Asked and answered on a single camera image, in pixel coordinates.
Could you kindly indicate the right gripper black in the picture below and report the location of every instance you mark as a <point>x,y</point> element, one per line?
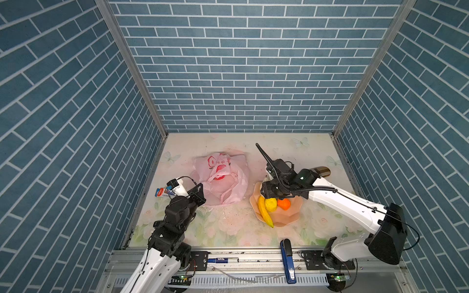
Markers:
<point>265,191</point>

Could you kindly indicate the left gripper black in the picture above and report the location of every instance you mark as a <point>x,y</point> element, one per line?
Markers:
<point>198,197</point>

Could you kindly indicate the orange toy fruit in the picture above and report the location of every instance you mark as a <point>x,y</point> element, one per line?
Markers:
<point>284,204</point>

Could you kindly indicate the yellow toy fruit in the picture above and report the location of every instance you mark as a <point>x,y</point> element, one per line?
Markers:
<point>271,205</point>

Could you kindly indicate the yellow green toy mango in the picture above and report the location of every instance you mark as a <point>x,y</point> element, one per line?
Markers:
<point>264,213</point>

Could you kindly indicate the pink faceted bowl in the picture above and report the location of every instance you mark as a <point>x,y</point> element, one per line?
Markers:
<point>280,217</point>

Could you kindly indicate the pink plastic bag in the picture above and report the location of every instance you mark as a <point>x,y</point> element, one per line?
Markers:
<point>225,177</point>

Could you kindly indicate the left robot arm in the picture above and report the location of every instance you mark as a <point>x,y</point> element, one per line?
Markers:
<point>166,252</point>

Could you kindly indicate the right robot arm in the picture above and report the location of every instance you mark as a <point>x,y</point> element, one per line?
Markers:
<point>384,228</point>

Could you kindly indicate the pen refill box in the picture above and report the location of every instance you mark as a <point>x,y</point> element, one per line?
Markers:
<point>162,192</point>

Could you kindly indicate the plaid glasses case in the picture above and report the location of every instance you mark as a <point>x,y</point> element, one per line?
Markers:
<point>322,171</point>

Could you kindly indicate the blue marker pen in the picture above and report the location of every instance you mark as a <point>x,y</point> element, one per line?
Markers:
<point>222,260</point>

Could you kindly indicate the blue stapler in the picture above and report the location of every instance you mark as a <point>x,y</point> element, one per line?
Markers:
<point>287,259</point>

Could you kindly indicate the left circuit board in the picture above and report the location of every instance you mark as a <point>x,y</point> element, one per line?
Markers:
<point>180,281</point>

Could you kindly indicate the circuit board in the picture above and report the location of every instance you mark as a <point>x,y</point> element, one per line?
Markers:
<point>340,278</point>
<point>180,281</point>

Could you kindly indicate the right circuit board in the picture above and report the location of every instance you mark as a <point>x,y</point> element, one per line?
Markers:
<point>340,278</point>

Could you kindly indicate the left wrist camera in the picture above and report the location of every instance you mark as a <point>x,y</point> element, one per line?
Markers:
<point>175,187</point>

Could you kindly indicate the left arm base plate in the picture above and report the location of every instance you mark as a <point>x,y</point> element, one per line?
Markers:
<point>198,261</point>

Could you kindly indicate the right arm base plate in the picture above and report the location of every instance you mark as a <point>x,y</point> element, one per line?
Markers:
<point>316,261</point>

